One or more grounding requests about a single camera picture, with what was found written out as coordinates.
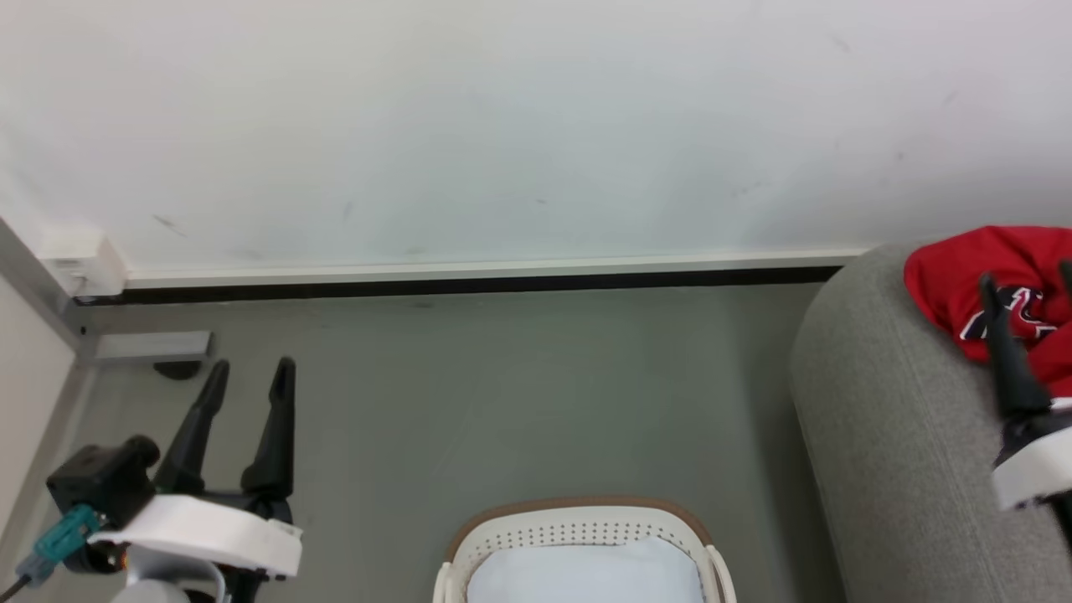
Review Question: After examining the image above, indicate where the grey fabric sofa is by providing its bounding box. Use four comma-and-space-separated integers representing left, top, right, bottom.
787, 241, 1072, 603

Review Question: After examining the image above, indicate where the white perforated laundry basket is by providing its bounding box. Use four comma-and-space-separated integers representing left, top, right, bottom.
432, 495, 739, 603

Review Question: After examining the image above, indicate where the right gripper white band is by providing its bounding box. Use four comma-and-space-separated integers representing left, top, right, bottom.
977, 258, 1072, 513

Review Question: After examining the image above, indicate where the red garment with white stripes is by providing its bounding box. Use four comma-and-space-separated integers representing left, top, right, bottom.
903, 224, 1072, 399

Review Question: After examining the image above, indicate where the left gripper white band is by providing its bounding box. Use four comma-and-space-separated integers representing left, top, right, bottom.
88, 356, 304, 603

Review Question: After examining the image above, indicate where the white and black baseboard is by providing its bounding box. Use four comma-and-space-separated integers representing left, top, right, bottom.
74, 246, 870, 306

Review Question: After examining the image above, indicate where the teal cable connector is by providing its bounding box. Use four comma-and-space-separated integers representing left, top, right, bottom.
17, 504, 103, 585

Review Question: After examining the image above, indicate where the white wall corner box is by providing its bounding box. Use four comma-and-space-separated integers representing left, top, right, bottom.
37, 229, 128, 299

